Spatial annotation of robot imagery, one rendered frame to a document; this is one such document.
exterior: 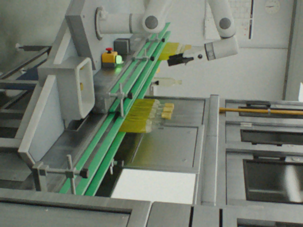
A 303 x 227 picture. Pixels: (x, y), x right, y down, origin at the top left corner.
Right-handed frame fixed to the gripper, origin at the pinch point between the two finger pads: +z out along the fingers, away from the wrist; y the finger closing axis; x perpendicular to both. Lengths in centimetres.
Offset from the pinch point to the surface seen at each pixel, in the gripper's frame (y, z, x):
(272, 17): 592, -90, -112
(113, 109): -1.6, 32.7, -15.8
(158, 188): -36, 12, -41
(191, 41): 592, 64, -119
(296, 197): -28, -39, -59
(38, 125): -47, 45, 0
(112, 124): -12.6, 31.4, -18.7
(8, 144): -51, 56, -3
